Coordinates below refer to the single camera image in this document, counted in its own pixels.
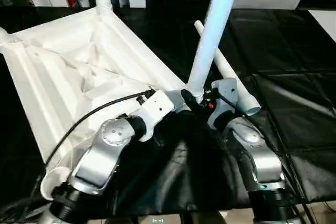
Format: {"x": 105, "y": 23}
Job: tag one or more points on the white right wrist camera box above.
{"x": 228, "y": 90}

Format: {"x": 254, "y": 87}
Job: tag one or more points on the white flat board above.
{"x": 325, "y": 22}

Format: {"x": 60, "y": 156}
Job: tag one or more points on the small white jar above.
{"x": 84, "y": 2}
{"x": 122, "y": 1}

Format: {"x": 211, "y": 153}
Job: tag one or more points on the black padded work mat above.
{"x": 288, "y": 64}

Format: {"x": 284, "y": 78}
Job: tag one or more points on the black low bench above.
{"x": 317, "y": 2}

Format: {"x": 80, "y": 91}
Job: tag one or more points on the white plastic table top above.
{"x": 65, "y": 64}

